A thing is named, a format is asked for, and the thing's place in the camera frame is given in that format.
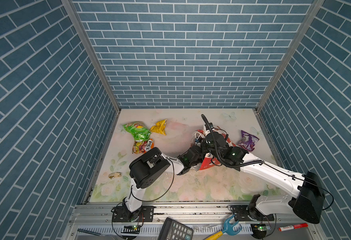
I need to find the red white paper gift bag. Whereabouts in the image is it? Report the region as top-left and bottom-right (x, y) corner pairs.
(190, 127), (237, 171)

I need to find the purple snack packet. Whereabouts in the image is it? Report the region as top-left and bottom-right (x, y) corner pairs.
(238, 130), (259, 152)

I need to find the yellow snack packet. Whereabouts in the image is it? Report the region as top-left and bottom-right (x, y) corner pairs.
(150, 119), (167, 136)

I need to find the orange colourful snack packet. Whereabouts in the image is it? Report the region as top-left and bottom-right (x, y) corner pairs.
(132, 139), (154, 154)

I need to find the green snack packet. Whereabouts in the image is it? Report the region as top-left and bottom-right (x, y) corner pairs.
(123, 121), (151, 142)

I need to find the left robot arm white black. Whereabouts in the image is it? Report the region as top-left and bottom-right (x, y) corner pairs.
(123, 145), (203, 213)

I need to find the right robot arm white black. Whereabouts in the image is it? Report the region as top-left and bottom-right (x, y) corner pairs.
(201, 131), (325, 224)

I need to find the blue yellow clamp tool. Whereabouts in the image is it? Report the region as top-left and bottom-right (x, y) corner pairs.
(206, 215), (243, 240)

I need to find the black calculator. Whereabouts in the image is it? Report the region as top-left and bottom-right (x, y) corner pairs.
(157, 218), (194, 240)

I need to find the red white marker pen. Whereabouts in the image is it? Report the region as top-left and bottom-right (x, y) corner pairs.
(278, 223), (308, 232)

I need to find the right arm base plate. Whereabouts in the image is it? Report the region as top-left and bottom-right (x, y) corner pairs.
(229, 205), (275, 222)

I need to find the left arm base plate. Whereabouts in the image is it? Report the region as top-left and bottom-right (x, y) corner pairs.
(112, 205), (154, 223)

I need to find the aluminium front rail frame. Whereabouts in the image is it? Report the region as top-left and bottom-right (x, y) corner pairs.
(62, 196), (326, 240)

